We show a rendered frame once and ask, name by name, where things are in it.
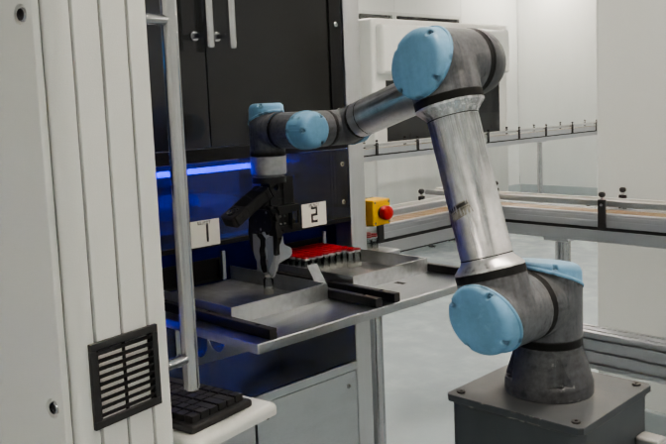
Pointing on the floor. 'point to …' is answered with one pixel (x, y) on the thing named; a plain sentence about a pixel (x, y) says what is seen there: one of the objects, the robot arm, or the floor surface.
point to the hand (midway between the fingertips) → (266, 271)
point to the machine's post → (357, 230)
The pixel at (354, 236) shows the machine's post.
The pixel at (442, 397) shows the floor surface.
